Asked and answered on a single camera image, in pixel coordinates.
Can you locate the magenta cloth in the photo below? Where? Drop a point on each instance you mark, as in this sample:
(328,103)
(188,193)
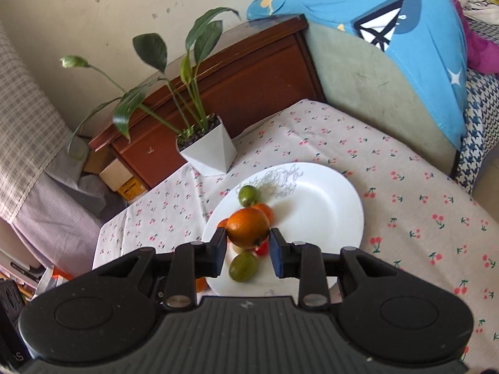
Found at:
(479,46)

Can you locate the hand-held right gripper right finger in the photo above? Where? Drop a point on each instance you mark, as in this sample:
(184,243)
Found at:
(278,255)

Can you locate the red cherry tomato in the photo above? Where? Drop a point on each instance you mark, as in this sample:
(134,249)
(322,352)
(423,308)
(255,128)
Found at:
(263,248)

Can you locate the cherry print tablecloth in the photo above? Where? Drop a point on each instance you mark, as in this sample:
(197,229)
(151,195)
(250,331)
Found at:
(390,202)

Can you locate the open cardboard box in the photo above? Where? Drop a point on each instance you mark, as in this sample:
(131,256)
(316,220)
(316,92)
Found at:
(117,173)

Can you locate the white plate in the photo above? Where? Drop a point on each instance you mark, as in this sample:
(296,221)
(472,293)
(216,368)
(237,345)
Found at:
(323,210)

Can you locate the blue printed cloth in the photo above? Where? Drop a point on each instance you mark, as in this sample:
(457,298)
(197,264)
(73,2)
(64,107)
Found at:
(429,66)

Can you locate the beige checked cloth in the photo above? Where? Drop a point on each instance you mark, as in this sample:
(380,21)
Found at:
(23,124)

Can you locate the small orange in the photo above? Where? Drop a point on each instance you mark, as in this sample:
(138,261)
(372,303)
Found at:
(267,210)
(223,224)
(200,285)
(247,226)

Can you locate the green fruit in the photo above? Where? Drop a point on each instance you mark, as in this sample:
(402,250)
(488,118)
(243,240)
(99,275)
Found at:
(243,267)
(248,195)

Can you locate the potted plant in white planter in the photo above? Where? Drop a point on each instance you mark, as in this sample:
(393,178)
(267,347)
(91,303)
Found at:
(212,152)

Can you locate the lilac checked cloth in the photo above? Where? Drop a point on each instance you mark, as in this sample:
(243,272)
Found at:
(66,210)

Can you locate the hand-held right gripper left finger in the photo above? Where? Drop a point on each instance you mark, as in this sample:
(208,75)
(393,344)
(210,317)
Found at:
(218,255)

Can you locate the houndstooth cloth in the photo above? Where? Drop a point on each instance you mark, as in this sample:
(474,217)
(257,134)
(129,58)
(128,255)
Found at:
(481,124)

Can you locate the grey-green cushion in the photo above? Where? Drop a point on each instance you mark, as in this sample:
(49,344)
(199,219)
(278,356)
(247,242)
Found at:
(370,85)

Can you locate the dark wooden cabinet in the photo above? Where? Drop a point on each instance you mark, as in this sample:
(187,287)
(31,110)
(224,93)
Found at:
(253,85)

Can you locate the grey plastic box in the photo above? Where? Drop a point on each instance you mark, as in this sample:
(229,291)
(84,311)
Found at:
(15,247)

